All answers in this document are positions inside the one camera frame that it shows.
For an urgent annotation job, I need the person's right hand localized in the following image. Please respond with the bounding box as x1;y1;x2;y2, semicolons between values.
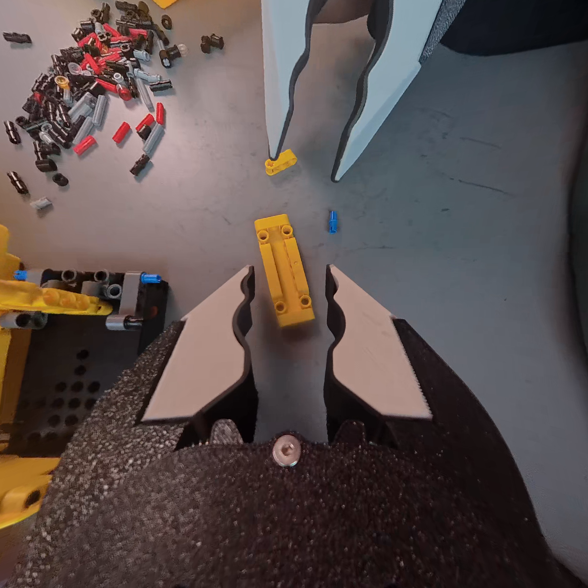
315;0;374;25

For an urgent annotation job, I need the person's right forearm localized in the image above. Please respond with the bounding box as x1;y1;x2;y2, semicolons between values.
439;0;588;58

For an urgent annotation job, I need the yellow lego curved panel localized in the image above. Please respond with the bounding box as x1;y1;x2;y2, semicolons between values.
254;213;316;329

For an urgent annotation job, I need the small yellow lego connector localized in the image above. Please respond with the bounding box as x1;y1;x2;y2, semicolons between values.
265;149;298;176

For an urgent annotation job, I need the black perforated base block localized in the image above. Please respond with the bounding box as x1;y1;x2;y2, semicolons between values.
0;269;170;455

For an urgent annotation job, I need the yellow grey lego build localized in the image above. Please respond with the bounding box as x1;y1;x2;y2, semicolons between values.
0;224;162;529

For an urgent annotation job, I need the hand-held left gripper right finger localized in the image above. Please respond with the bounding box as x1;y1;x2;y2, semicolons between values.
324;265;434;444

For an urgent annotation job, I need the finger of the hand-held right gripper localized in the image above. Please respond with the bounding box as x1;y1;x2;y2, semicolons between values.
261;0;322;161
331;0;443;183

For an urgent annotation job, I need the pile of lego pins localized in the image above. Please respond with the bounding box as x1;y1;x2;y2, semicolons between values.
2;0;226;212

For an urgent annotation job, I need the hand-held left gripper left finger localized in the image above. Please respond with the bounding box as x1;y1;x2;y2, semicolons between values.
140;266;259;444

